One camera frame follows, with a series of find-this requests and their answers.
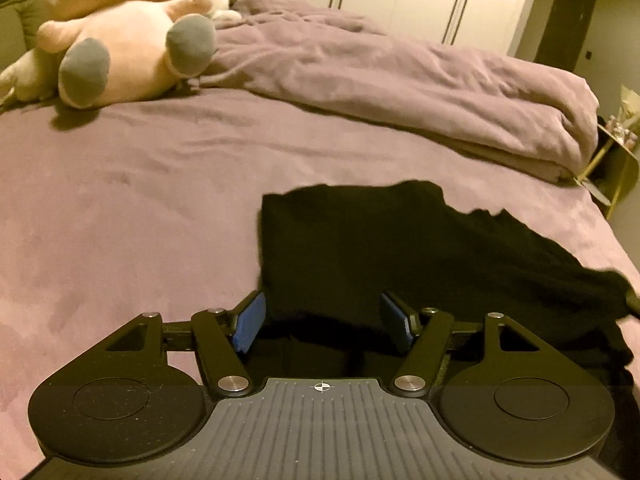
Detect purple bed sheet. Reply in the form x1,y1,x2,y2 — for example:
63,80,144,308
1,89,639,479

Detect black garment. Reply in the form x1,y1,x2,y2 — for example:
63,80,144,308
262,181,632,388

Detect flower bouquet on table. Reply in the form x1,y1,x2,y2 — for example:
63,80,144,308
605,84,640,152

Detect round side table gold legs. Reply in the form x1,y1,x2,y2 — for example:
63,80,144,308
575,116,639,220

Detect white plush toy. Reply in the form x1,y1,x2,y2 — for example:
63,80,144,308
1,47,62,107

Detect purple folded blanket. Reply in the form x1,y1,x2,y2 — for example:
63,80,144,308
201,0,598,182

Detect pink plush toy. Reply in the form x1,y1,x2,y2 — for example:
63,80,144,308
37,0,216,110

